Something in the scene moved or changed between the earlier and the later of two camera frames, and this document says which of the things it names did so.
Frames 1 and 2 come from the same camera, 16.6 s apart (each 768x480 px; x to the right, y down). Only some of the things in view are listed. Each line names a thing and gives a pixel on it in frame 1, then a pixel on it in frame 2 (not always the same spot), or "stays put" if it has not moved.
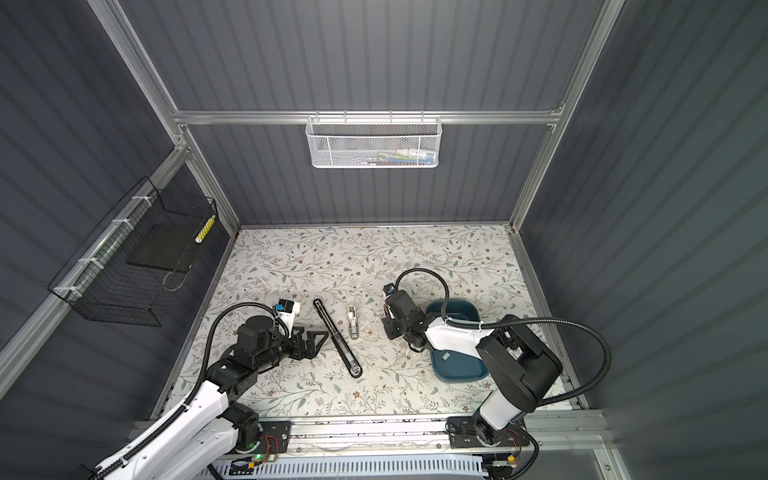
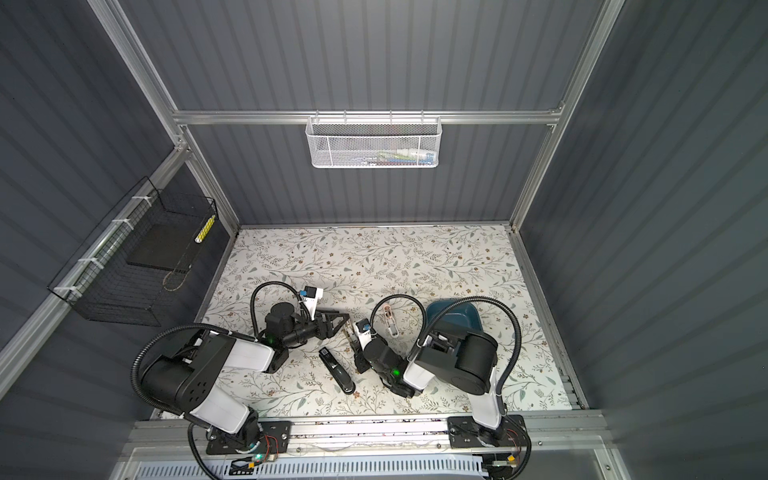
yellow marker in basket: (205, 230) stays put
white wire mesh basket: (373, 142) stays put
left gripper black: (311, 349) to (327, 331)
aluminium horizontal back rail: (369, 116) stays put
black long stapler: (353, 367) to (337, 372)
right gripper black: (391, 332) to (360, 358)
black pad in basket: (167, 246) stays put
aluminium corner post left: (159, 94) stays put
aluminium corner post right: (604, 21) stays put
